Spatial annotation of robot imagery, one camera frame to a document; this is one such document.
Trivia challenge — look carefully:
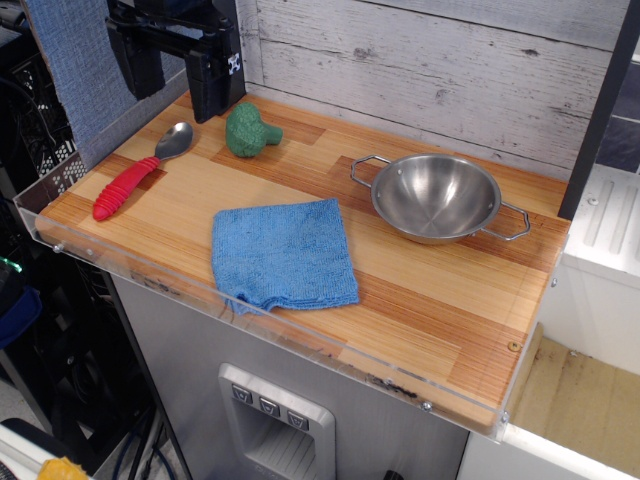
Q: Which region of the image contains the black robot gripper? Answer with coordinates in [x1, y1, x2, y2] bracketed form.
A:
[106, 1, 244, 123]

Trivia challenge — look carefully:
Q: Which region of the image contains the green toy vegetable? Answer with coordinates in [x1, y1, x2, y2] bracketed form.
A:
[225, 102, 284, 158]

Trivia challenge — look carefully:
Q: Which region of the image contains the blue folded cloth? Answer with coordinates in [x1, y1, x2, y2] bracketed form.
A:
[211, 199, 359, 315]

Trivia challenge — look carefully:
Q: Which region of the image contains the blue fabric panel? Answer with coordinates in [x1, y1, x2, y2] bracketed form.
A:
[21, 0, 188, 170]

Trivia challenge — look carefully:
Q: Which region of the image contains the clear acrylic edge guard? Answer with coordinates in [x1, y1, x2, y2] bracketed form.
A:
[13, 64, 564, 444]

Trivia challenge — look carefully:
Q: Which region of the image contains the white toy sink counter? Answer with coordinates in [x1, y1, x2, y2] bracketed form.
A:
[459, 165, 639, 479]

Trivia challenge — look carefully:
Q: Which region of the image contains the spoon with red handle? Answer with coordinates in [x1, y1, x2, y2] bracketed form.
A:
[92, 122, 194, 221]

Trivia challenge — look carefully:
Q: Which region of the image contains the stainless steel bowl with handles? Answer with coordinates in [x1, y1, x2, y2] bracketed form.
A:
[350, 153, 531, 245]

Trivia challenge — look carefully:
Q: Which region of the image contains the black vertical post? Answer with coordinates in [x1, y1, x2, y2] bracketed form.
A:
[557, 0, 639, 220]

